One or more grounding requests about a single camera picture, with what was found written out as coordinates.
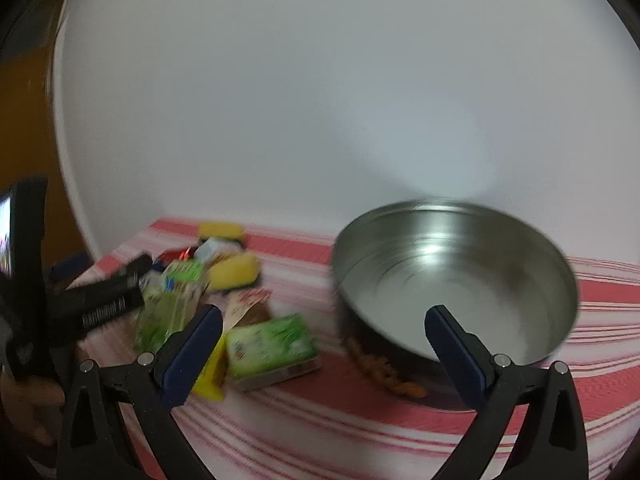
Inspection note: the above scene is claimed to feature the person's left hand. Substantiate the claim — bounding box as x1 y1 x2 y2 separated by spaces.
0 374 67 447

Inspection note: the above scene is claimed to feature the round metal tin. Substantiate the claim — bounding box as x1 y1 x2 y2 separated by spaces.
330 199 581 413

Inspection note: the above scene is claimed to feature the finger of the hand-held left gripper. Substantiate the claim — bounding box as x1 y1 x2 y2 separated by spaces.
50 274 147 347
65 253 154 294

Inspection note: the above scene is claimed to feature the yellow packet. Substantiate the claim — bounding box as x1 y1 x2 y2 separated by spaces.
192 332 229 402

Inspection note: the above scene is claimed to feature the brown wooden door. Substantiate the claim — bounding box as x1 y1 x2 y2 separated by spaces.
0 0 96 281

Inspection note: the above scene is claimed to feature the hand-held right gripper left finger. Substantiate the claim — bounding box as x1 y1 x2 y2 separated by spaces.
57 304 224 480

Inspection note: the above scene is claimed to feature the yellow sponge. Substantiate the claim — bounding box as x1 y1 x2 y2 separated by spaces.
197 221 247 250
206 253 262 293

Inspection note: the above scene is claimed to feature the dark blue object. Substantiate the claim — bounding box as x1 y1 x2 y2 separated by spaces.
49 254 92 281

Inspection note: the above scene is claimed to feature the green packet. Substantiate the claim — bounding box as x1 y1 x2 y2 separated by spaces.
135 259 211 356

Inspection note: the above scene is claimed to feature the pink brown packet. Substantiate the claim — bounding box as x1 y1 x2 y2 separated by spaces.
224 287 273 332

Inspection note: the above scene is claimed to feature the green box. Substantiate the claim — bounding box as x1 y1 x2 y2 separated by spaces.
226 314 321 392

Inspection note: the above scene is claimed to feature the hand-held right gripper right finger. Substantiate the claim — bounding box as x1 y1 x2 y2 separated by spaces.
424 304 590 480

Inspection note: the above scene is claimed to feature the white pink small carton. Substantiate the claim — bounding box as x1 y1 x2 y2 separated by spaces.
192 237 236 265

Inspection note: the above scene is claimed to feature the red striped cloth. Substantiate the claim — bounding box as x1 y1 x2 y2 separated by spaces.
65 217 640 480

